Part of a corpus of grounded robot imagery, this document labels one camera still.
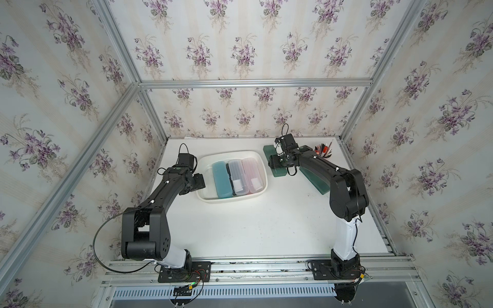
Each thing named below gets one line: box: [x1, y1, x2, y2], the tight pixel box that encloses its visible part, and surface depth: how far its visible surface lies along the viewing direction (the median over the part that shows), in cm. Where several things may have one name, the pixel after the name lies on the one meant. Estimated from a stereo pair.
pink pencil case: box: [242, 157, 264, 194], surface depth 101 cm
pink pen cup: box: [314, 138, 334, 159], surface depth 102 cm
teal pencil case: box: [212, 161, 234, 198], surface depth 100 cm
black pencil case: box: [225, 162, 237, 196], surface depth 97 cm
